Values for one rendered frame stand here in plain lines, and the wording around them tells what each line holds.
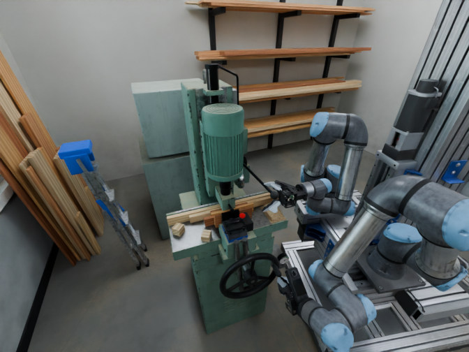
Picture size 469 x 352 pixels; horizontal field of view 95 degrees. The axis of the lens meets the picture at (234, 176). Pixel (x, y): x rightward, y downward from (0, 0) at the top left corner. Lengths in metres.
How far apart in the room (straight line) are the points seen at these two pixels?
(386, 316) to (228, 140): 1.52
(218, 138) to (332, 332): 0.73
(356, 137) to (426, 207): 0.49
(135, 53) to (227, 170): 2.39
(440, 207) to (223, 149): 0.68
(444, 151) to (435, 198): 0.50
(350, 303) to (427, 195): 0.39
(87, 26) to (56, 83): 0.69
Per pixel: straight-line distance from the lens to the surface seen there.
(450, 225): 0.70
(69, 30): 3.14
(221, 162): 0.92
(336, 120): 1.07
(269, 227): 1.16
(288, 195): 0.97
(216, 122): 0.85
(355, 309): 0.85
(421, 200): 0.71
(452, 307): 1.43
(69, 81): 3.19
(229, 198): 1.08
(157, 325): 1.93
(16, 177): 2.08
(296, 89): 3.44
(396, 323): 1.91
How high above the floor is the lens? 1.71
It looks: 32 degrees down
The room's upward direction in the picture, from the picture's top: 1 degrees counter-clockwise
